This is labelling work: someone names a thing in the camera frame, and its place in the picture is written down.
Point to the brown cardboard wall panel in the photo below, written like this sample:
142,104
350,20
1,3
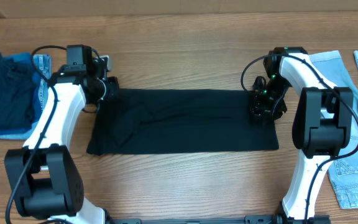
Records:
72,8

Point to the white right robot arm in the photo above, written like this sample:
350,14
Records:
321,127

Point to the folded light blue jeans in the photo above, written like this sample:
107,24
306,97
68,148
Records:
44,64

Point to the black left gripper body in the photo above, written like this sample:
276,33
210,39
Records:
112,90

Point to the folded dark blue shirt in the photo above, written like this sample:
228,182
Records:
17,89

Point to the black t-shirt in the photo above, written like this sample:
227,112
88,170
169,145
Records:
178,121

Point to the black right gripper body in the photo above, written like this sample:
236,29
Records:
260,104

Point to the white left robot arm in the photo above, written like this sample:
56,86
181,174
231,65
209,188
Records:
45,183

